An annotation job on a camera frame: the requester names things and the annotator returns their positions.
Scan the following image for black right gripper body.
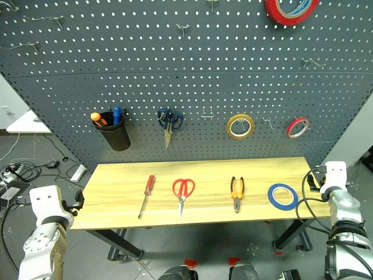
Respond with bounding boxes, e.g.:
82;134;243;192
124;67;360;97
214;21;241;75
316;166;328;188

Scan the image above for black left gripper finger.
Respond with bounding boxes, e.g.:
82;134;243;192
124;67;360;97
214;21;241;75
75;189;86;209

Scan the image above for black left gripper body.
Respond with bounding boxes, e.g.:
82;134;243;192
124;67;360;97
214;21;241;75
61;199;80;217

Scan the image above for grey pegboard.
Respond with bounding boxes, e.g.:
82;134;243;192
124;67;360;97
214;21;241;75
0;0;373;173

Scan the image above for white bar on floor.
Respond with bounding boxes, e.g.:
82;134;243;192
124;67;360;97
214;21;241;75
69;163;87;183

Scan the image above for blue tape roll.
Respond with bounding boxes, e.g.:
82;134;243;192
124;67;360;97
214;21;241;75
267;183;300;211

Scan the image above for dark equipment case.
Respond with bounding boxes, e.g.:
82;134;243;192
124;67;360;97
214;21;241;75
359;143;373;176

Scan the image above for small red tape roll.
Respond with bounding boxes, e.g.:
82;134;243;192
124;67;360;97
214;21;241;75
286;117;311;141

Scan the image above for grey flat device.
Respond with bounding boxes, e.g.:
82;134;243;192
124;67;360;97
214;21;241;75
0;180;31;208

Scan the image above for white power strip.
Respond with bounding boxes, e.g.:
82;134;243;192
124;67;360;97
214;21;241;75
1;170;29;183

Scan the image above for black cup holder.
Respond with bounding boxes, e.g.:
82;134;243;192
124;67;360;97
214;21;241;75
92;111;131;152

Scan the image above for orange black pliers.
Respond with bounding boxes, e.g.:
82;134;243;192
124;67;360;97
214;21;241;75
230;176;245;214

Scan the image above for yellow tape roll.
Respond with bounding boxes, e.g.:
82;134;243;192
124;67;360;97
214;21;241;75
226;113;256;140

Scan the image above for white side table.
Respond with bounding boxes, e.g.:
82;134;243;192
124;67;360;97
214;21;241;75
5;109;52;135

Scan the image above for large red tape roll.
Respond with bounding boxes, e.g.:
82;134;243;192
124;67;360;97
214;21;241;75
263;0;321;27

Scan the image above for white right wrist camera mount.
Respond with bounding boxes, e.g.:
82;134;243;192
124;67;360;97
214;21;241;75
319;160;350;195

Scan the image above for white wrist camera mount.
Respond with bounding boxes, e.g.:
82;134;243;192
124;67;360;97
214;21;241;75
319;160;350;195
29;184;64;219

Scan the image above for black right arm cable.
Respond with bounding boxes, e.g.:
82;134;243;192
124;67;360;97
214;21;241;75
295;169;373;265

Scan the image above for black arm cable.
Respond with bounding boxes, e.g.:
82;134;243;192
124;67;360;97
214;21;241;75
295;169;373;265
0;197;34;274

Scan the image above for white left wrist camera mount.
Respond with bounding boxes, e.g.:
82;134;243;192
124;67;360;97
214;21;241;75
29;184;64;219

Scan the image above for black floor cable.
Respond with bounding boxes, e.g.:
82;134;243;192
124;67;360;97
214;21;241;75
0;132;81;187

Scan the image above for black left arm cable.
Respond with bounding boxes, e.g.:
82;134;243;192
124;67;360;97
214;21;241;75
0;197;34;274

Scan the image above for red handled screwdriver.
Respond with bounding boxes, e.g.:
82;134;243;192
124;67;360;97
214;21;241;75
138;174;156;220

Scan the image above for orange handled screwdriver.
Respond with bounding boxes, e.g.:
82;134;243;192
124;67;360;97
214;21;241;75
90;112;108;128

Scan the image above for blue handled screwdriver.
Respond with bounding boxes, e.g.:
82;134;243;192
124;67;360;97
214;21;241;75
112;106;124;126

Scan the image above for red handled scissors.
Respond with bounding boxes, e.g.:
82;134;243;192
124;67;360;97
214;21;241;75
171;177;196;219

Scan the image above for blue handled scissors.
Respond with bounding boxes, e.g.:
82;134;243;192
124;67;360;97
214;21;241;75
157;107;185;150

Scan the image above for metal wire loop hook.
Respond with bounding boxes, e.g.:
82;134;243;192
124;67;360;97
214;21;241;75
200;105;215;119

